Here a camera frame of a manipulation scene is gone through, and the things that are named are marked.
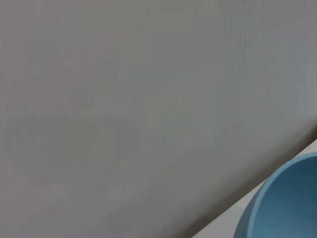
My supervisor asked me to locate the blue bowl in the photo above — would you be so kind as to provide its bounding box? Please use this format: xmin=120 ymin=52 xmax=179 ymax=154
xmin=234 ymin=151 xmax=317 ymax=238

